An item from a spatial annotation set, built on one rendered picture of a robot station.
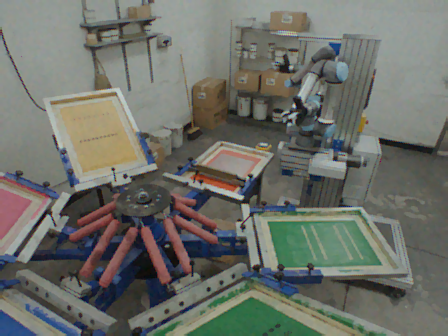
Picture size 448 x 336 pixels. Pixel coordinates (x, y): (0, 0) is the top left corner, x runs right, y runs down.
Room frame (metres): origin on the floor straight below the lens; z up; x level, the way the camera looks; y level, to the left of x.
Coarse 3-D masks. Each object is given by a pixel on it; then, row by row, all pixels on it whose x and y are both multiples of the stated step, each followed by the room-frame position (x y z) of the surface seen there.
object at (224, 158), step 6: (222, 150) 2.63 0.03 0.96; (228, 150) 2.63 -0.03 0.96; (216, 156) 2.51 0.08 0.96; (222, 156) 2.51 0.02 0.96; (228, 156) 2.51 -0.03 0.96; (234, 156) 2.51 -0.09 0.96; (210, 162) 2.39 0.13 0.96; (216, 162) 2.39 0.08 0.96; (222, 162) 2.40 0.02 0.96; (228, 162) 2.40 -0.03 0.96; (222, 168) 2.29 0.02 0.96; (198, 174) 2.18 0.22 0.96; (204, 180) 2.09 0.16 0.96; (210, 180) 2.10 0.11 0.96
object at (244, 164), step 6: (240, 156) 2.52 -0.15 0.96; (246, 156) 2.52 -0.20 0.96; (252, 156) 2.52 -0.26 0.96; (234, 162) 2.40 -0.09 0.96; (240, 162) 2.40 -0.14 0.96; (246, 162) 2.41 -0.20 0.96; (252, 162) 2.41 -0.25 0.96; (258, 162) 2.41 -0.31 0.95; (228, 168) 2.29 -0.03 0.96; (234, 168) 2.29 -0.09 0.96; (240, 168) 2.30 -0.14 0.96; (246, 168) 2.30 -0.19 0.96; (252, 168) 2.30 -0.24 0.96; (240, 174) 2.20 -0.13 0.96; (246, 174) 2.20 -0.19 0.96; (216, 180) 2.09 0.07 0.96; (216, 186) 2.01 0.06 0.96; (222, 186) 2.01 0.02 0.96; (228, 186) 2.01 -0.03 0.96; (234, 186) 2.01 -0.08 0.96
